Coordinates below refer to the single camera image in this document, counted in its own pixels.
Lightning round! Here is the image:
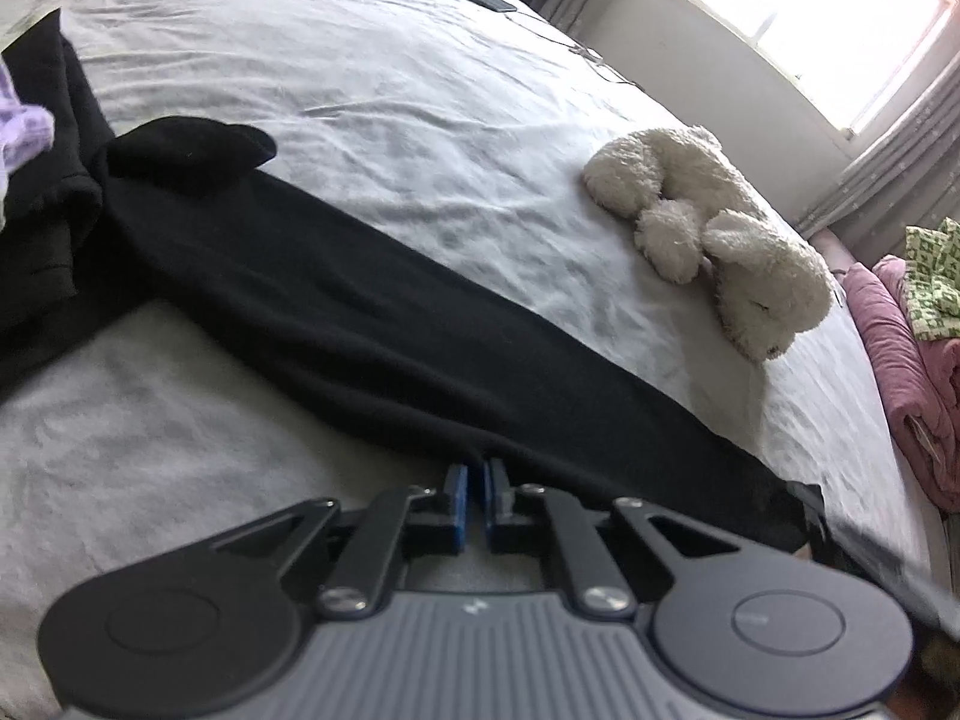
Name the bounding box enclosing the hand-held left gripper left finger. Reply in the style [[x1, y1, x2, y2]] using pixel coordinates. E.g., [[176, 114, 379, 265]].
[[214, 463, 472, 620]]

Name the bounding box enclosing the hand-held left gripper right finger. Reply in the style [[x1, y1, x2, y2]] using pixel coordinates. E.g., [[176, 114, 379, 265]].
[[484, 457, 740, 620]]

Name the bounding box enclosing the black sweatshirt with beige lining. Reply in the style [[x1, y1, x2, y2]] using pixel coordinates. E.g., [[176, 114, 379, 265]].
[[90, 116, 826, 563]]

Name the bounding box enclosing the white plush dog toy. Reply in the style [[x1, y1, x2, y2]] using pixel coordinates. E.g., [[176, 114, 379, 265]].
[[583, 126, 833, 365]]

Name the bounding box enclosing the pale pink pillow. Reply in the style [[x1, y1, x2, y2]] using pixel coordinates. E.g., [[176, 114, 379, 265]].
[[810, 229, 852, 271]]

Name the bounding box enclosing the pink folded quilt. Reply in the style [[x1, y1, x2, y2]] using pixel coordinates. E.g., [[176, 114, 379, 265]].
[[844, 255, 960, 515]]

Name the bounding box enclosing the green patterned cloth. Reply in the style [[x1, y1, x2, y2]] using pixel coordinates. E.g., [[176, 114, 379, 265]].
[[904, 217, 960, 342]]

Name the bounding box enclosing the lilac folded garment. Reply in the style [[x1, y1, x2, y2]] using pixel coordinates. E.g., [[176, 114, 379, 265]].
[[0, 60, 55, 230]]

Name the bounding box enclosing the charger cable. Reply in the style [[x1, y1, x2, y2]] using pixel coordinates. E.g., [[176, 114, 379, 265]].
[[514, 11, 638, 87]]

